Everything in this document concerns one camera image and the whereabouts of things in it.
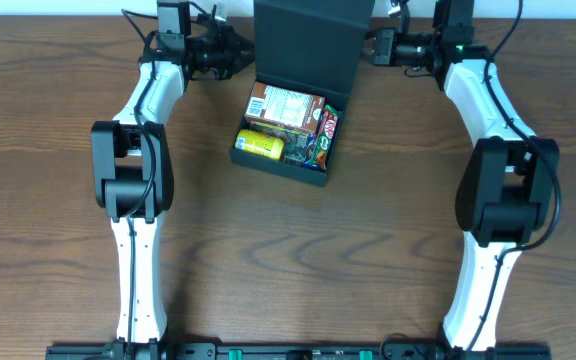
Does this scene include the brown chocolate box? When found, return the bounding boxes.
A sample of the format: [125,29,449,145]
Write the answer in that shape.
[244,82,326,135]

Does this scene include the red KitKat bar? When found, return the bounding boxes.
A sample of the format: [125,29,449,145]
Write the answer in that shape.
[312,105,342,171]

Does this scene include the yellow plastic bottle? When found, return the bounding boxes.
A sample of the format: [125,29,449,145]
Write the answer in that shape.
[234,129,284,161]

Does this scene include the green snack bag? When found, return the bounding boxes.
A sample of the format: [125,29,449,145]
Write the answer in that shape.
[249,122,315,166]

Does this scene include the blue Dairy Milk bar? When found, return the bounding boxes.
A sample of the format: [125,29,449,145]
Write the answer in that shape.
[302,150,319,170]

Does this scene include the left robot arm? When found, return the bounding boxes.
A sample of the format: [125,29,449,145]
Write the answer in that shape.
[91,1,255,345]

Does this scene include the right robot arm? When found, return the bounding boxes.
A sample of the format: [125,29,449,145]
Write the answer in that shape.
[364,0,562,359]

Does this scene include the left black cable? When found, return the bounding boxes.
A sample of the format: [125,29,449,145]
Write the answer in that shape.
[120,0,219,346]

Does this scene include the black cable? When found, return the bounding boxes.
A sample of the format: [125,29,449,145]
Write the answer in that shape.
[120,0,219,346]
[402,0,563,354]

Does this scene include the right black cable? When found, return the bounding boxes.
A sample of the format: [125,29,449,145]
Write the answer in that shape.
[402,0,563,354]

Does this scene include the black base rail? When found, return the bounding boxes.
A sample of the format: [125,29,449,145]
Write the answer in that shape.
[44,341,552,360]

